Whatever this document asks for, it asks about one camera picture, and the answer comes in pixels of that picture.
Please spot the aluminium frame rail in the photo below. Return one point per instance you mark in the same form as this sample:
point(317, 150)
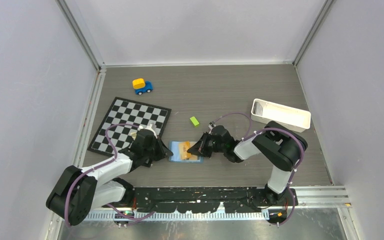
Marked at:
point(318, 197)

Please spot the blue card holder wallet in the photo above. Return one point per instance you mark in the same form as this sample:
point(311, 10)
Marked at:
point(175, 158)

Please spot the stack of credit cards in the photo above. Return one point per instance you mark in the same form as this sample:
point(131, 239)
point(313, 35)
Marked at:
point(258, 109)

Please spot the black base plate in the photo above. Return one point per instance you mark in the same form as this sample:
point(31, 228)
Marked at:
point(200, 200)

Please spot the blue yellow toy car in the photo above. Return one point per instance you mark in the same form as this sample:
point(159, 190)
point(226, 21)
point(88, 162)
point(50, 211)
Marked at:
point(141, 86)

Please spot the green block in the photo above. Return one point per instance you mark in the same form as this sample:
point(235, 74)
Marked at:
point(194, 121)

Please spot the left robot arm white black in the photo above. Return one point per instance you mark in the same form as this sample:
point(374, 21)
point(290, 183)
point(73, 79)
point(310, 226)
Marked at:
point(99, 179)

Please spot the orange VIP credit card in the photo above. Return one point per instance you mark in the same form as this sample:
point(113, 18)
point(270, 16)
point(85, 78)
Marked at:
point(183, 150)

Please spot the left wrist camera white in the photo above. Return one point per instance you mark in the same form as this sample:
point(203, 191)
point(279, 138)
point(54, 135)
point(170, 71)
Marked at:
point(150, 127)

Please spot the gold credit card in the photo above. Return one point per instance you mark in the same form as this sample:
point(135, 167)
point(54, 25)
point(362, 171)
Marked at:
point(195, 159)

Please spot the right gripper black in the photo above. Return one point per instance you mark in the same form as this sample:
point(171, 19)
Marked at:
point(200, 148)

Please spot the black white chessboard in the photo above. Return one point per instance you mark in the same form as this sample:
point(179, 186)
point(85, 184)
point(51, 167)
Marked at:
point(119, 120)

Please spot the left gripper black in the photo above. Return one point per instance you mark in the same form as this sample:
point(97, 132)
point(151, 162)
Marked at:
point(163, 152)

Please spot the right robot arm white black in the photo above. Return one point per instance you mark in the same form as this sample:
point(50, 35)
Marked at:
point(283, 148)

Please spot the white plastic box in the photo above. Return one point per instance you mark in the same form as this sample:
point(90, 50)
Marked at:
point(294, 119)

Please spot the beige chess piece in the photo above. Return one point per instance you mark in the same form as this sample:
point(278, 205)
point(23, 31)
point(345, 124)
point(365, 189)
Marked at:
point(133, 135)

